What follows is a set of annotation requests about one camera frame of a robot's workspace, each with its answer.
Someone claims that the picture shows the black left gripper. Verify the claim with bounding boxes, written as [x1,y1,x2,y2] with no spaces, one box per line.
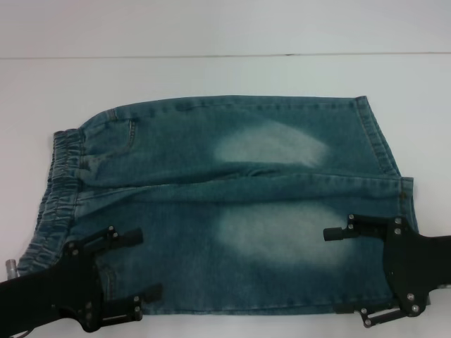
[0,225,163,334]

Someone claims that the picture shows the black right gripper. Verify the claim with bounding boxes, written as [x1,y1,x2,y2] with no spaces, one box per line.
[323,213,451,331]

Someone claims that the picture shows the blue denim shorts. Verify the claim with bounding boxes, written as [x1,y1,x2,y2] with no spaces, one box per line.
[16,94,415,316]

